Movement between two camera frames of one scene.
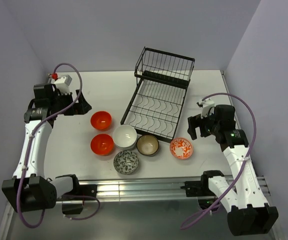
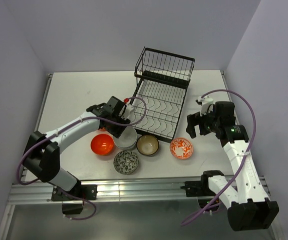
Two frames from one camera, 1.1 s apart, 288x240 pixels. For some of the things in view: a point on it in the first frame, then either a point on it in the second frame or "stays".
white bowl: x=125 y=149 stays
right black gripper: x=196 y=121 stays
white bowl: x=124 y=136 stays
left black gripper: x=80 y=108 → x=116 y=132
